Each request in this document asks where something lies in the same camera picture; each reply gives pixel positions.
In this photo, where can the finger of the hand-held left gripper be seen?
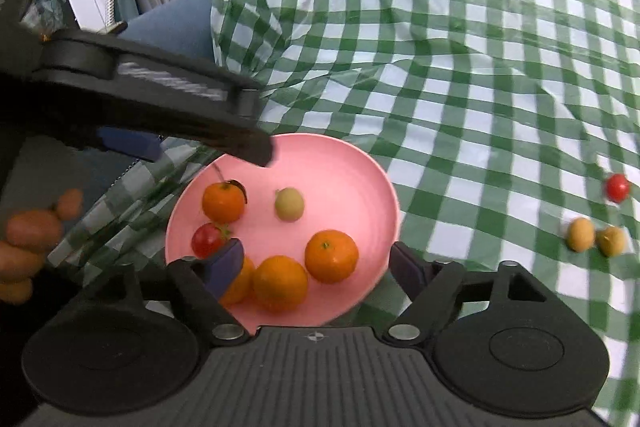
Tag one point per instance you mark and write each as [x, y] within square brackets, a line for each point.
[245, 142]
[130, 143]

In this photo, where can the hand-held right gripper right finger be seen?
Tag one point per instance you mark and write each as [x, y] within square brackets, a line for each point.
[405, 269]

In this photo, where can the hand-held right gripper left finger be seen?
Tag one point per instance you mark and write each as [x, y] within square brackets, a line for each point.
[227, 264]

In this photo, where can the small orange tangerine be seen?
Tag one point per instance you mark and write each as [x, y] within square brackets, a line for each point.
[331, 255]
[280, 283]
[241, 289]
[224, 203]

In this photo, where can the red cherry tomato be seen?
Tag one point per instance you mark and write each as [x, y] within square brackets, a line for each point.
[618, 187]
[206, 241]

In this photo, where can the yellow-green jujube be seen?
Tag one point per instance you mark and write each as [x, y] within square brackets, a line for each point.
[289, 204]
[580, 234]
[612, 241]

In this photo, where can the pink round plate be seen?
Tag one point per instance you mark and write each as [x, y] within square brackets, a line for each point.
[340, 187]

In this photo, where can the person's left hand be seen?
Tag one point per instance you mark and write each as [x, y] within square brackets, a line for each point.
[32, 232]

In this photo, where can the teal patterned cloth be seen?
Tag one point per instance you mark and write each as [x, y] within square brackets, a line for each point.
[50, 2]

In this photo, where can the blue fabric cushion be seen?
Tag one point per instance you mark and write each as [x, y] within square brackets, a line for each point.
[175, 22]

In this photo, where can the green checked tablecloth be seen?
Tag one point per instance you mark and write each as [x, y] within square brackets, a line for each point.
[450, 57]

